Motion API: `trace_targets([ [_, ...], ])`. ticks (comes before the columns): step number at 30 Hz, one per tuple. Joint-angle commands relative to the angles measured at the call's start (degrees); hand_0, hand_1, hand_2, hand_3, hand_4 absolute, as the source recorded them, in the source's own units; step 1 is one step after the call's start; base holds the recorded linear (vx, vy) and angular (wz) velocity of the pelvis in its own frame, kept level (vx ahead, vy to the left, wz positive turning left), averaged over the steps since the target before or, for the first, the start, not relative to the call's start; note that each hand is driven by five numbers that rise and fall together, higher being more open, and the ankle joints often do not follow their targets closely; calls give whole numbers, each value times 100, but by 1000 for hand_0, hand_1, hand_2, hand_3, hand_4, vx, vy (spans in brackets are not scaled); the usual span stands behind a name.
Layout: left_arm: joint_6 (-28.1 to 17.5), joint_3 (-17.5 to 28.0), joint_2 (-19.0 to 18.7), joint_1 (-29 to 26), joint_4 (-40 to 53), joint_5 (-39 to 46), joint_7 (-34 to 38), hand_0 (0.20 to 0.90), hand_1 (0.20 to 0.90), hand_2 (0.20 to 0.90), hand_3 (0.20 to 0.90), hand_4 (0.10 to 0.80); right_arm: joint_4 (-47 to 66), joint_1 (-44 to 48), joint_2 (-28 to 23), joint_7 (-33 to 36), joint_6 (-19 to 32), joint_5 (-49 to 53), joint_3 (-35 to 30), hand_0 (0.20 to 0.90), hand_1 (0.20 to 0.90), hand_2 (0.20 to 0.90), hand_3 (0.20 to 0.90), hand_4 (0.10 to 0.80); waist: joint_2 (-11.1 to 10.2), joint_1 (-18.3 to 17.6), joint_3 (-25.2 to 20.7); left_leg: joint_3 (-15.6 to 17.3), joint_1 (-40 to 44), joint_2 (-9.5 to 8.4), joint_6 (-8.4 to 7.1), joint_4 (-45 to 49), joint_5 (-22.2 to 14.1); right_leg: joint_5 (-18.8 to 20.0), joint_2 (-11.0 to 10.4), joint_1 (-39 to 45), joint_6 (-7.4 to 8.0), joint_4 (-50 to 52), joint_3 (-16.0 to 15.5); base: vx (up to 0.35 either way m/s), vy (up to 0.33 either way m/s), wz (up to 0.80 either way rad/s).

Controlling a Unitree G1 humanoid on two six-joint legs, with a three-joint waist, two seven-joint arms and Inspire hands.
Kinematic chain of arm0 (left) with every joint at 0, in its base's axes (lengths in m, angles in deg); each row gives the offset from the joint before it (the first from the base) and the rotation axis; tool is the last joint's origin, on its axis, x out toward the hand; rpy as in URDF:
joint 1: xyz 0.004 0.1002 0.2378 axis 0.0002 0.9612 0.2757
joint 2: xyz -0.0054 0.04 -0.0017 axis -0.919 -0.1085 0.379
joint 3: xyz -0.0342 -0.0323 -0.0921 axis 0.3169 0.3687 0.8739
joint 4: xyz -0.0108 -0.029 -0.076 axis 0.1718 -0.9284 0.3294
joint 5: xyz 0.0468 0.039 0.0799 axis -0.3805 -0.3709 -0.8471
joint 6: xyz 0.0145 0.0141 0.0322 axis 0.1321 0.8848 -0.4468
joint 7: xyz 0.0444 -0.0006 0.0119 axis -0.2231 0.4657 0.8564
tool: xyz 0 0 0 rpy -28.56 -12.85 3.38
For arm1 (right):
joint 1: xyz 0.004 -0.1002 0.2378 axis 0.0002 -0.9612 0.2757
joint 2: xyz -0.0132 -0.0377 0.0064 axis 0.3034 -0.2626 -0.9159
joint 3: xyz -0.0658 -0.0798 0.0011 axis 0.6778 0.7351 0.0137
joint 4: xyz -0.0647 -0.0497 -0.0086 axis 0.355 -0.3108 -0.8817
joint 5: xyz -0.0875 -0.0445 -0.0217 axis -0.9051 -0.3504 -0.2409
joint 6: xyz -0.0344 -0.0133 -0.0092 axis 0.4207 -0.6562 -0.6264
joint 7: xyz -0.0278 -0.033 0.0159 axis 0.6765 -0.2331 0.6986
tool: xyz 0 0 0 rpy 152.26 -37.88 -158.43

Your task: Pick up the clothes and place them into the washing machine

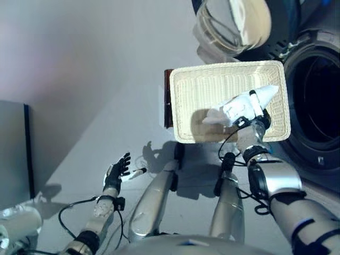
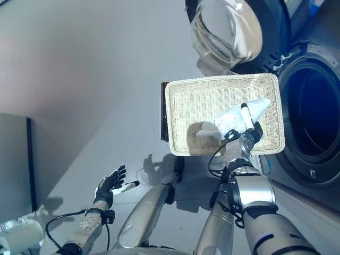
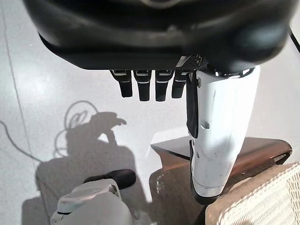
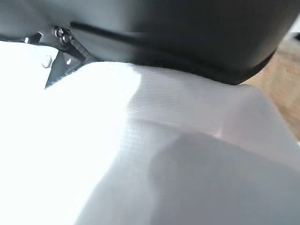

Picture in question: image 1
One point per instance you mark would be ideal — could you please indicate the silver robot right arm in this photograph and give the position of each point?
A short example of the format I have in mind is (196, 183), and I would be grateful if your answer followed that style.
(284, 178)

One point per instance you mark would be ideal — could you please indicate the silver robot left leg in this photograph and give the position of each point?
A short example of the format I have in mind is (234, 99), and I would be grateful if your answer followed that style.
(151, 202)

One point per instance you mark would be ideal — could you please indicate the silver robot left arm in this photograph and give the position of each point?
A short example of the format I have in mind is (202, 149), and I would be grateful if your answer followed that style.
(102, 210)

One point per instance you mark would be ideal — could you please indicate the grey cabinet with dark edge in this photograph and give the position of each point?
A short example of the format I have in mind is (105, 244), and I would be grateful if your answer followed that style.
(12, 148)

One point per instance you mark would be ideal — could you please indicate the white cloth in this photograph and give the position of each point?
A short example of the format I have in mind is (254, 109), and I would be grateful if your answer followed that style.
(239, 106)

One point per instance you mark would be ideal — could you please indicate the silver robot leg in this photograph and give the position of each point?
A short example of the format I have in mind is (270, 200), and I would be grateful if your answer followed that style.
(151, 202)
(228, 210)

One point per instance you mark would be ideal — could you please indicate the silver robot right leg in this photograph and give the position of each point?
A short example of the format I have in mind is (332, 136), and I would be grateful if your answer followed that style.
(228, 210)

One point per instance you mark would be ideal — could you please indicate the dark grey washing machine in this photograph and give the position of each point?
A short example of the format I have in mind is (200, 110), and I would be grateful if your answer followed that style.
(329, 47)

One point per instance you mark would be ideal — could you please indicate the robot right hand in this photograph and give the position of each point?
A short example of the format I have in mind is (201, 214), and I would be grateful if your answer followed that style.
(255, 103)

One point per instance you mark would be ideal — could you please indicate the silver robot torso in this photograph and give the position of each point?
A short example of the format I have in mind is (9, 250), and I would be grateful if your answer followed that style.
(191, 247)

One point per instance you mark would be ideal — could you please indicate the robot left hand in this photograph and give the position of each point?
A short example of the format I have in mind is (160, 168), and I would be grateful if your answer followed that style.
(112, 175)

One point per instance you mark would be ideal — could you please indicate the dark brown stool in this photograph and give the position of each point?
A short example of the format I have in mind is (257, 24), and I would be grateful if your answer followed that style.
(168, 111)

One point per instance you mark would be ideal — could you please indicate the cream wicker tray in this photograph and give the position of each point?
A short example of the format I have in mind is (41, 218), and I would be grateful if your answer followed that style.
(212, 85)

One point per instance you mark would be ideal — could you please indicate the round glass washer door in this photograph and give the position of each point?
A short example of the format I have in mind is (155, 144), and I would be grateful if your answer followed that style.
(225, 26)

